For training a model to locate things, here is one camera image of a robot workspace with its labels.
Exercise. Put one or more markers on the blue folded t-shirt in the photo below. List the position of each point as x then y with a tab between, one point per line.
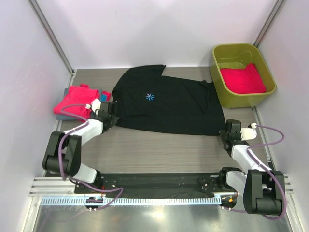
104	97

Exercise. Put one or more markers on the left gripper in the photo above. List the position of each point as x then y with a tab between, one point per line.
114	120

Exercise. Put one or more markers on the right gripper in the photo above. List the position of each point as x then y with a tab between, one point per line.
222	133

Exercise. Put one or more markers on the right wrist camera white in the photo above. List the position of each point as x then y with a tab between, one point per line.
249	133

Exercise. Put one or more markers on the black t-shirt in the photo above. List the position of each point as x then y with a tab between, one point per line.
150	101

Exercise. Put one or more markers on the olive green plastic bin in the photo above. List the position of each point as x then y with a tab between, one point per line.
237	56

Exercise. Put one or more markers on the pink t-shirt in bin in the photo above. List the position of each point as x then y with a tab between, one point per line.
243	81

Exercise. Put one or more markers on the slotted cable duct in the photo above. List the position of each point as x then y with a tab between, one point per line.
96	201

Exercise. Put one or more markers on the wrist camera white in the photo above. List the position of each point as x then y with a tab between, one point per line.
94	105
249	133

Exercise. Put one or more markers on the aluminium frame rail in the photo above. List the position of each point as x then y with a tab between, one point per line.
56	186

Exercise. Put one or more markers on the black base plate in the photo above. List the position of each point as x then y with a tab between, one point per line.
167	185

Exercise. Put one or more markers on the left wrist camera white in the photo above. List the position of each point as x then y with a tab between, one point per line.
94	105

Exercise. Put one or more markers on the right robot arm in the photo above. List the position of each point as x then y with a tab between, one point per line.
262	189

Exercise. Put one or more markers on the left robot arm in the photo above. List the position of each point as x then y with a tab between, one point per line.
64	149

